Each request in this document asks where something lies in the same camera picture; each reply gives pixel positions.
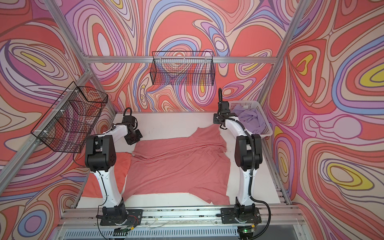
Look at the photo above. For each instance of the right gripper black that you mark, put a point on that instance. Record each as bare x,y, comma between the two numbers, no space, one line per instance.
217,115

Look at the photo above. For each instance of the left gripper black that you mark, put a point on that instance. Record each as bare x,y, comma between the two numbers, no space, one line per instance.
140,135

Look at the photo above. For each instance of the white plastic laundry basket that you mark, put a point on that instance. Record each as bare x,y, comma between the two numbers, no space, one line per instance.
265,126

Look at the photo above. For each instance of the pink t shirt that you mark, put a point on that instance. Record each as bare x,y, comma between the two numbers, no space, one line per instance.
197,165

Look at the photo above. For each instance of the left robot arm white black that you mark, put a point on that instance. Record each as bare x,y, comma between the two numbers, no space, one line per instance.
100,158

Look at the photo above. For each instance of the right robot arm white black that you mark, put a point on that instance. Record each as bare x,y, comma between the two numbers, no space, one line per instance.
248,157

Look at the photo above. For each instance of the lavender t shirt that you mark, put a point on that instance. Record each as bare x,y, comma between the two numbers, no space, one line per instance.
251,119

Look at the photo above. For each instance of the folded red t shirt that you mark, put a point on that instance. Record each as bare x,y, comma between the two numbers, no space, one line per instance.
92,188

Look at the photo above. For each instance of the aluminium frame left post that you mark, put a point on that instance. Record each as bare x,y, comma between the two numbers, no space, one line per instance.
62,23

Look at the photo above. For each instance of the aluminium frame post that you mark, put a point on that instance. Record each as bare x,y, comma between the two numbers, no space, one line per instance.
274,71
62,23

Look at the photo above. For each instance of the black wire basket back wall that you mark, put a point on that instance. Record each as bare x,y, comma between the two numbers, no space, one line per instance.
183,68

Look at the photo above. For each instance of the black wire basket wall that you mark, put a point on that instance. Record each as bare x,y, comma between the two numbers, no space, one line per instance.
183,68
75,114

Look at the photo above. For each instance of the black wire basket left wall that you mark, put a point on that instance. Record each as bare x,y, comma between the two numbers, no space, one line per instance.
75,114

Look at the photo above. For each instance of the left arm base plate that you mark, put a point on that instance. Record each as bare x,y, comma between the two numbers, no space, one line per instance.
129,217

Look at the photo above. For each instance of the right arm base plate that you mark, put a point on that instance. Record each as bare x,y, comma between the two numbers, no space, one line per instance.
240,216

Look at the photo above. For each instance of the aluminium frame rail base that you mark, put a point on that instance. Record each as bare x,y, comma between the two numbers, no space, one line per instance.
177,223

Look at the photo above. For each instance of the aluminium frame right post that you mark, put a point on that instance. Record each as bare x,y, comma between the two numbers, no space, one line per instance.
274,71

